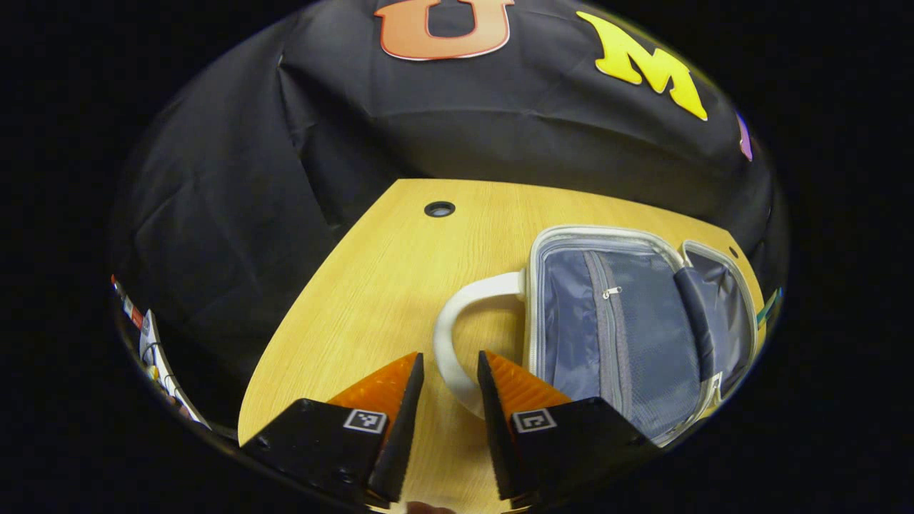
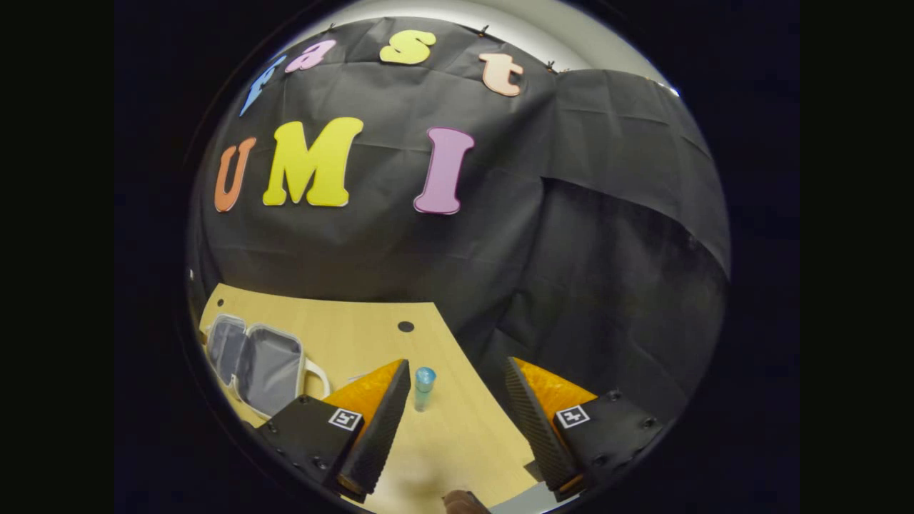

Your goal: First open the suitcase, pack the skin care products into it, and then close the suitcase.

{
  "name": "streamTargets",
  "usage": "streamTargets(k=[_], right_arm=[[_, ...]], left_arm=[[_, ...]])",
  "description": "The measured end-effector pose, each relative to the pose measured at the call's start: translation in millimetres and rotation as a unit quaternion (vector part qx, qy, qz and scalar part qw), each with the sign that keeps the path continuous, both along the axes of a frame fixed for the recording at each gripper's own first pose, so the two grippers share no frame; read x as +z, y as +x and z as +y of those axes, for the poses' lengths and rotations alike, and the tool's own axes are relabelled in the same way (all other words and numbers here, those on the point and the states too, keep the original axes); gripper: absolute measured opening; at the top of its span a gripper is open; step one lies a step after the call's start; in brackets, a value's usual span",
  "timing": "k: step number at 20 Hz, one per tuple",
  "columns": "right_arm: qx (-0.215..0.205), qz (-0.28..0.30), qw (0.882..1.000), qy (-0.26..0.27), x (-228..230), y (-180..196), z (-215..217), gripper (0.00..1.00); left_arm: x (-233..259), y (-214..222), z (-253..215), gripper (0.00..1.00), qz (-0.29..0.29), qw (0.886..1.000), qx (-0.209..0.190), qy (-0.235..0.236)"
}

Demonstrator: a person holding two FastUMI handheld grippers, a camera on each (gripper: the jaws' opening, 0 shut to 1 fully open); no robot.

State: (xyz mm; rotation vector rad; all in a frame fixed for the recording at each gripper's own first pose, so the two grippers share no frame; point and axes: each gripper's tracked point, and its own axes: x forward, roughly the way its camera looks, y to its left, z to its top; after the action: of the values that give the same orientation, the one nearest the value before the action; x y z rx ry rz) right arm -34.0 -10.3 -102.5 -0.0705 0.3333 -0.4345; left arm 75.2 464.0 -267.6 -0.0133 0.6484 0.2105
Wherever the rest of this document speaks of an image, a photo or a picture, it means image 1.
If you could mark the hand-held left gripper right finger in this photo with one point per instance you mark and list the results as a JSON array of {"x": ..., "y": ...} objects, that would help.
[{"x": 496, "y": 428}]

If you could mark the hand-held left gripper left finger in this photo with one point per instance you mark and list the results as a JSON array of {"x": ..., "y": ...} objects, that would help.
[{"x": 400, "y": 428}]

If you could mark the white suitcase with grey lining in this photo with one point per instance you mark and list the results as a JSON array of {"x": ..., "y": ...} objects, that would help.
[{"x": 643, "y": 335}]

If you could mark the white printed board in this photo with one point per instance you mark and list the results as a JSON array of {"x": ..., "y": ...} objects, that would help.
[{"x": 151, "y": 343}]

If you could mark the black backdrop cloth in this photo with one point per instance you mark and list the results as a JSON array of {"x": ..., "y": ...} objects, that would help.
[{"x": 285, "y": 143}]

